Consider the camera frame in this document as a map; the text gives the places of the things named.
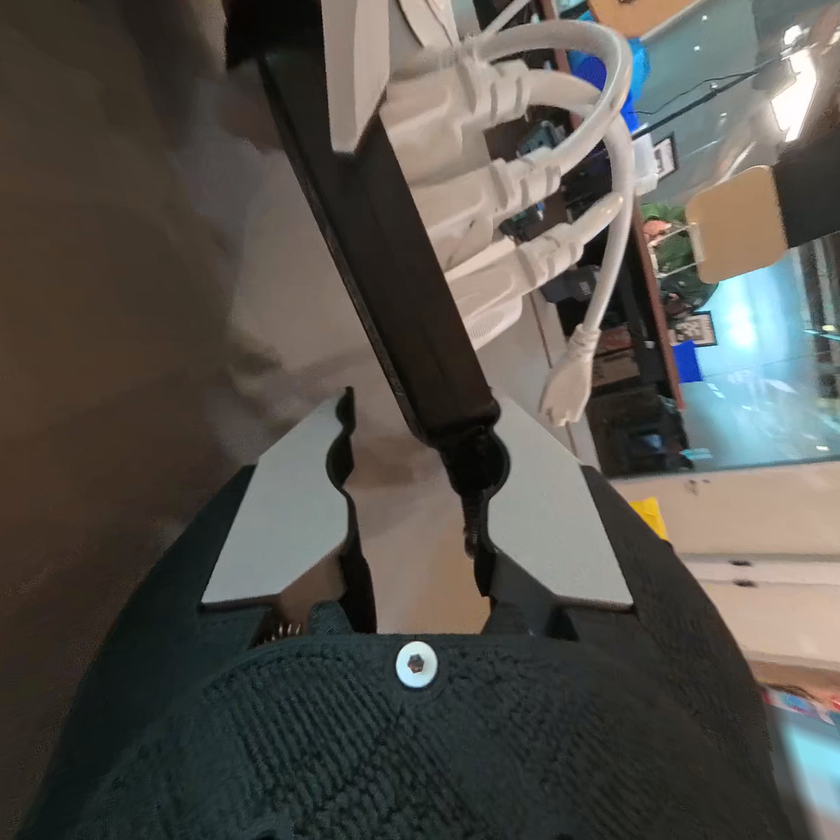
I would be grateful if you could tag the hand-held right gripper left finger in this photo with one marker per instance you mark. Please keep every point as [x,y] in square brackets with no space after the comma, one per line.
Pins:
[289,499]

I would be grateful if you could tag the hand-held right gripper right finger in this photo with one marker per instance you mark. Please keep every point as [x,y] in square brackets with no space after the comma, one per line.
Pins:
[558,518]

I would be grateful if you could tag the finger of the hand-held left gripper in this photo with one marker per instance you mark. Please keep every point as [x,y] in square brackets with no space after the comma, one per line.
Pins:
[358,72]

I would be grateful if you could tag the black power strip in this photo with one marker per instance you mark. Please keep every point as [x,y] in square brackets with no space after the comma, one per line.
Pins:
[407,275]

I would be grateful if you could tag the yellow box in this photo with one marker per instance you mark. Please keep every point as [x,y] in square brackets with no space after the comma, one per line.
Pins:
[649,518]

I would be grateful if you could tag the dark equipment case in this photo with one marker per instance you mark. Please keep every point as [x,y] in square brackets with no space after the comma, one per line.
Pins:
[633,430]

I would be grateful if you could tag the white cabinet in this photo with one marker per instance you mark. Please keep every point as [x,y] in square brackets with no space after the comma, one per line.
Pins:
[754,558]

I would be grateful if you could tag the blue box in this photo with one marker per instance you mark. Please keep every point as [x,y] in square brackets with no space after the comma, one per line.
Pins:
[689,361]

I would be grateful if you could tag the blue container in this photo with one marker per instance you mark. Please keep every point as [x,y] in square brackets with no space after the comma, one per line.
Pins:
[590,69]

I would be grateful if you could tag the framed tag poster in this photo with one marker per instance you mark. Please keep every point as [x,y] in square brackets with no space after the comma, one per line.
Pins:
[697,328]
[666,156]

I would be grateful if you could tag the wooden counter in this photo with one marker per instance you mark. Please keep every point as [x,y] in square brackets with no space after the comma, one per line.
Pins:
[659,295]

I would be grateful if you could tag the wooden board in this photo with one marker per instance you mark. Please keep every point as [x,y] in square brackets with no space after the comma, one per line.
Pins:
[643,13]

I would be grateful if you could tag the black monitor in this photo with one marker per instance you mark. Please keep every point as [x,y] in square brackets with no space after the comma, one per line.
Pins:
[810,190]

